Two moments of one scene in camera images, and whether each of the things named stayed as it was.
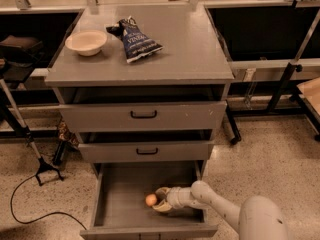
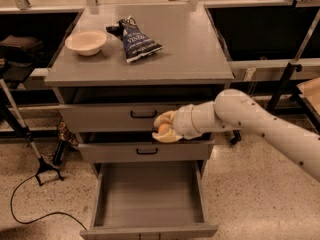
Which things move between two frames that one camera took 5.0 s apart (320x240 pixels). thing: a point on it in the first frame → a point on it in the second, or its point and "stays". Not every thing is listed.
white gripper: x=174 y=198 → x=183 y=121
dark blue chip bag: x=137 y=44 stays
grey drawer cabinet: x=144 y=85 stays
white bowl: x=87 y=42 stays
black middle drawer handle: x=146 y=153 stays
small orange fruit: x=151 y=199 → x=163 y=128
